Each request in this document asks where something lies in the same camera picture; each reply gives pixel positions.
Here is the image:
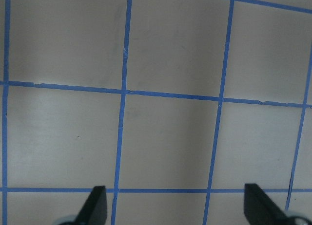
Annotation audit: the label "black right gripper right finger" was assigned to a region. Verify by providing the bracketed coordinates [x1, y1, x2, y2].
[244, 184, 293, 225]

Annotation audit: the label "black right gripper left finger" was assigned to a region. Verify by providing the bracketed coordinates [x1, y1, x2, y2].
[73, 186, 108, 225]

